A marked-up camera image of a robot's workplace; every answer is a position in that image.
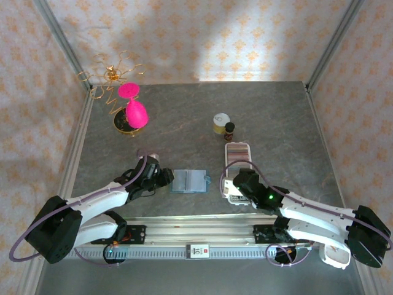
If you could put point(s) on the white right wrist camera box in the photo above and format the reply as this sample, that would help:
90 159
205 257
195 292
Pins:
228 187

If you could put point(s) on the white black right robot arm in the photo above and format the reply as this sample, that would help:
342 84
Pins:
313 213

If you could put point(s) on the aluminium frame post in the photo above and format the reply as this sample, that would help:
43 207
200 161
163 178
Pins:
334 40
61 40

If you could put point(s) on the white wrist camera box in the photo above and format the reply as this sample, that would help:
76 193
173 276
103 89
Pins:
152 155
228 187

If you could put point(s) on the white number label tag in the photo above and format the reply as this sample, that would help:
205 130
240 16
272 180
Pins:
198 251

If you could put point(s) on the white square alarm clock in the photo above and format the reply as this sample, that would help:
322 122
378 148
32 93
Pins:
334 261

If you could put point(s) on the small black-capped spice bottle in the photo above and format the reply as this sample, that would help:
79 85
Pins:
229 126

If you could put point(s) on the stack of coloured cards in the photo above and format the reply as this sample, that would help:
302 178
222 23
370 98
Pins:
239 155

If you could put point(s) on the gold tin can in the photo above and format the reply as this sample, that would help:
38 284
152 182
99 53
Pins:
221 120

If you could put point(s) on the white plastic card tray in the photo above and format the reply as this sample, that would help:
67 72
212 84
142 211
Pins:
227 153

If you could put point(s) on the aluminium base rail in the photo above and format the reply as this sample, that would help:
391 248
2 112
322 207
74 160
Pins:
199 230

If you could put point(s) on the pink hourglass on stand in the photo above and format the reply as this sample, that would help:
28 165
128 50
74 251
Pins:
136 115

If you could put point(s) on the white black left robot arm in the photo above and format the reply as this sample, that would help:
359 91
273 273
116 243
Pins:
98 199

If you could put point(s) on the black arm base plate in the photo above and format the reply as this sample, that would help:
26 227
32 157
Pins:
261 233
136 235

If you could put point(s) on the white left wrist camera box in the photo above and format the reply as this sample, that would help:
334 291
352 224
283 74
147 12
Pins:
152 155

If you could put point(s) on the blue card holder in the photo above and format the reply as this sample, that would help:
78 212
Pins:
187 181

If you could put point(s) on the aluminium frame side rail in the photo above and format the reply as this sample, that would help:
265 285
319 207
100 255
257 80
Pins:
325 138
76 138

